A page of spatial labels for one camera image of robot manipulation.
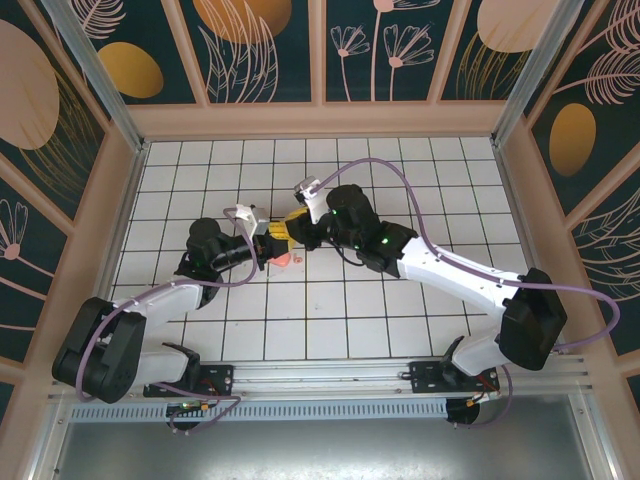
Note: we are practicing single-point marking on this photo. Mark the pink earbud charging case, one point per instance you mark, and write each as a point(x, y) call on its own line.
point(281, 260)

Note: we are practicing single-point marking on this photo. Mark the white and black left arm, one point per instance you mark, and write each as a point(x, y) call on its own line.
point(115, 360)

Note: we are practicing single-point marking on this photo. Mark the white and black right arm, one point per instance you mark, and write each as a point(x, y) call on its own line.
point(450, 270)

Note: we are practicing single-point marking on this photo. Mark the power lead with yellow connector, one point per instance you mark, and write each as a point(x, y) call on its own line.
point(205, 410)
point(472, 401)

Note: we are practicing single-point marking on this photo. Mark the grey metal sheet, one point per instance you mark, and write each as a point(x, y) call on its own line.
point(320, 450)

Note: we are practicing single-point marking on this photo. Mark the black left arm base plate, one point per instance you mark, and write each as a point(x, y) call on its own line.
point(220, 380)

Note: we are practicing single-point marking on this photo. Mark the aluminium mounting rail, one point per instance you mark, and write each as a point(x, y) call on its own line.
point(320, 380)

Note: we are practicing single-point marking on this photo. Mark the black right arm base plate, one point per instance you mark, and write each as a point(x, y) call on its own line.
point(425, 377)

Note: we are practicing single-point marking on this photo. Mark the aluminium frame post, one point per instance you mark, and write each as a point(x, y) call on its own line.
point(540, 65)
point(95, 75)

